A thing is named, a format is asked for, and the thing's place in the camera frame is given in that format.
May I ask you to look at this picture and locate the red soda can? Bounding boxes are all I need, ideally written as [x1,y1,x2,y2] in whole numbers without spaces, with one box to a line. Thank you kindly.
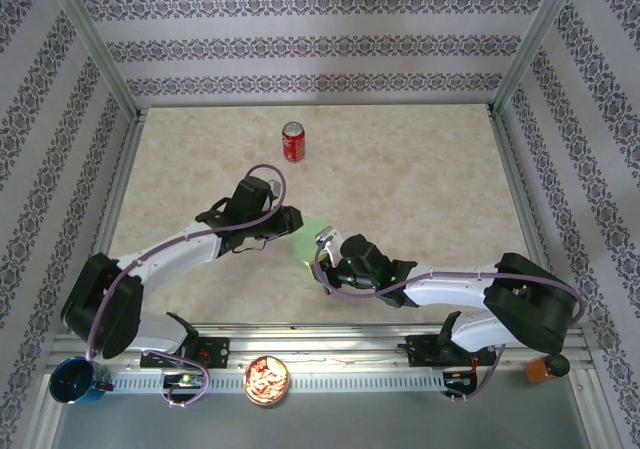
[281,120,307,164]

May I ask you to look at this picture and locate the aluminium front rail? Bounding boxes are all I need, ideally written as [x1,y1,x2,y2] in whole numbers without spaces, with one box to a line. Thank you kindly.
[49,324,589,373]

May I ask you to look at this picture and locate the aluminium side rail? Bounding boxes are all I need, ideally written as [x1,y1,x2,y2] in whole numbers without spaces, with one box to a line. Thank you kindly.
[72,108,149,334]
[487,106,569,328]

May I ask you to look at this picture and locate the orange block with black knob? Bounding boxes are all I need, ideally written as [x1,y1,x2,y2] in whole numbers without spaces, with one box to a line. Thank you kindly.
[523,352,571,383]

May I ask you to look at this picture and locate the slotted white cable duct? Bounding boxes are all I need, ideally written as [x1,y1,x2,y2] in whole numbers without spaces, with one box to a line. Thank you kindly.
[107,371,451,394]

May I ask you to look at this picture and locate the small circuit board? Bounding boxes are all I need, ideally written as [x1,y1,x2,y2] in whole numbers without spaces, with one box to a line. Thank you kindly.
[163,372,205,389]
[443,370,477,388]

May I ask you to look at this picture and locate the round tin of food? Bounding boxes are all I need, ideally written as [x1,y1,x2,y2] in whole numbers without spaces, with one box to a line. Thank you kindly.
[242,354,291,406]

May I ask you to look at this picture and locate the blue mug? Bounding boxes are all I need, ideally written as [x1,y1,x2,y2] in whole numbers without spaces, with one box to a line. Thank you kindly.
[48,356,114,407]

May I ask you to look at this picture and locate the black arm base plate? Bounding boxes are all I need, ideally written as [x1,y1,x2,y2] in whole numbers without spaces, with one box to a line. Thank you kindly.
[139,336,230,370]
[407,333,497,369]

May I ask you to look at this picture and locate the green cloth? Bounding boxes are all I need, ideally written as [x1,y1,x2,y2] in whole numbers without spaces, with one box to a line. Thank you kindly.
[292,216,331,266]

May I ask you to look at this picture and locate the purple cable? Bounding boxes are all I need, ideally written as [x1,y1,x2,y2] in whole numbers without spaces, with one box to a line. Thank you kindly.
[314,236,586,405]
[84,163,287,410]

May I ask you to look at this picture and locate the aluminium frame post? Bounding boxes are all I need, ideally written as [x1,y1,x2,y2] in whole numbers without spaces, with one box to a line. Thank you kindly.
[42,0,141,120]
[492,0,584,115]

